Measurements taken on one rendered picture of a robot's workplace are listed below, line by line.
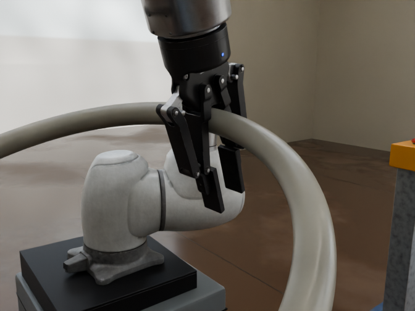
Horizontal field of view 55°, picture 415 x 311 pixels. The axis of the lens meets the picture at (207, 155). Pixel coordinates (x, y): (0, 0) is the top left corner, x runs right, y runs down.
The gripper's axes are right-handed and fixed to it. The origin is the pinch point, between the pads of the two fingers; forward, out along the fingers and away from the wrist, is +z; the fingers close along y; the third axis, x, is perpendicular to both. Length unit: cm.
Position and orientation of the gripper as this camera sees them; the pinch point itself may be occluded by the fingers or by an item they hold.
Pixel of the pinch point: (221, 179)
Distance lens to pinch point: 53.1
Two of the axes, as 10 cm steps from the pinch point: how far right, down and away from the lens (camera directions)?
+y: -6.3, 5.1, -5.8
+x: 7.6, 2.3, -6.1
